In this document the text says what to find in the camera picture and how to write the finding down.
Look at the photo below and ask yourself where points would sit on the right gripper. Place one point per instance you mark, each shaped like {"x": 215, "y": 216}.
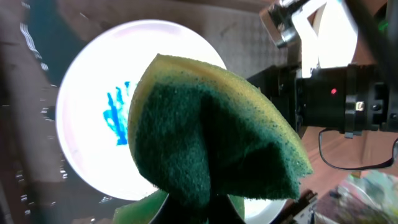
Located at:
{"x": 348, "y": 99}

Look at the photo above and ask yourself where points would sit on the green yellow sponge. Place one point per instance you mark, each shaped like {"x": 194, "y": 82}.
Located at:
{"x": 207, "y": 139}

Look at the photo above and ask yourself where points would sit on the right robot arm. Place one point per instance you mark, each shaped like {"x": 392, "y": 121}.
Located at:
{"x": 379, "y": 45}

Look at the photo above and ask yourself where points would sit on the dark brown serving tray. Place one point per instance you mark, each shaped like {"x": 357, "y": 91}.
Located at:
{"x": 39, "y": 39}

